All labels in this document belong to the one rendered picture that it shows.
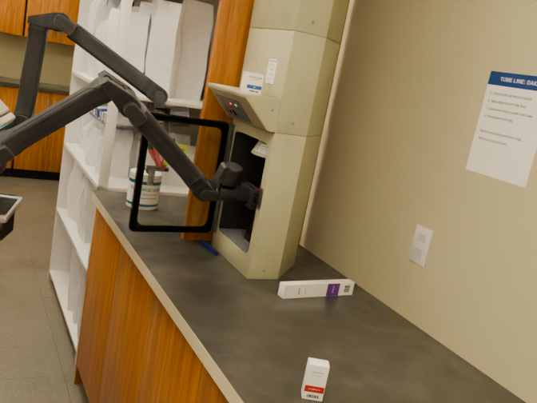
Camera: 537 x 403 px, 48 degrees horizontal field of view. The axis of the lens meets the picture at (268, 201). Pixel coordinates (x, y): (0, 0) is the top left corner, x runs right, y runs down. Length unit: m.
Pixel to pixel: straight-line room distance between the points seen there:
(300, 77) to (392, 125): 0.39
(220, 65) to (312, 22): 0.42
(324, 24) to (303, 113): 0.27
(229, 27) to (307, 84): 0.41
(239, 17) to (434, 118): 0.74
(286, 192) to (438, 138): 0.48
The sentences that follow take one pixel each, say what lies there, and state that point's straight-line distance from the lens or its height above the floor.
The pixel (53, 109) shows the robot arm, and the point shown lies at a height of 1.38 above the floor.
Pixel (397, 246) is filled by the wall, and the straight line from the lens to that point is 1.98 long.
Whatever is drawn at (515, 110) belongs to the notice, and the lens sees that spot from 1.70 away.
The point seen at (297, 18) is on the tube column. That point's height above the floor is 1.74.
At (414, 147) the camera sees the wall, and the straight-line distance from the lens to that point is 1.95.
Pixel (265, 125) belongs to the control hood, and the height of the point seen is 1.43.
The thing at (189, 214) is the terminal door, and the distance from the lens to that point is 2.10.
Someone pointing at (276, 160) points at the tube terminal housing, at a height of 1.33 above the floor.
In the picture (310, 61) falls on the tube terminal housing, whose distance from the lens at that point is 1.84.
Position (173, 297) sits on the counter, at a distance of 1.69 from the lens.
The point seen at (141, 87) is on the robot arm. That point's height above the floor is 1.45.
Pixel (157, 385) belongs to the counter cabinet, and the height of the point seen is 0.64.
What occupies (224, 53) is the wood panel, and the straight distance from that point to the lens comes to 2.12.
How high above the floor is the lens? 1.59
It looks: 12 degrees down
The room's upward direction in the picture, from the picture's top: 11 degrees clockwise
